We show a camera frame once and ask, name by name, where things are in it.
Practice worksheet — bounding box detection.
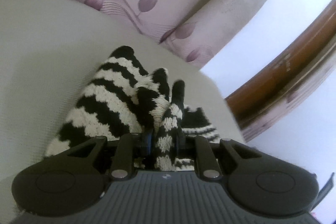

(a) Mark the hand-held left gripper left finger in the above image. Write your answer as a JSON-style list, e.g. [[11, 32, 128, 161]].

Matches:
[[63, 132, 154, 180]]

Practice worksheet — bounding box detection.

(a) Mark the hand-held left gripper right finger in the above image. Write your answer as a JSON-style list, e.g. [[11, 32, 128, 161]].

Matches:
[[175, 132, 266, 179]]

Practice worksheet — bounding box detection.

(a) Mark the black white striped knit cardigan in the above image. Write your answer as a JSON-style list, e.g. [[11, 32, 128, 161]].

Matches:
[[43, 46, 220, 172]]

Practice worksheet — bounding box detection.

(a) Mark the grey table cover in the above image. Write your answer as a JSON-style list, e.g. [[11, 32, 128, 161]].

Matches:
[[0, 0, 246, 214]]

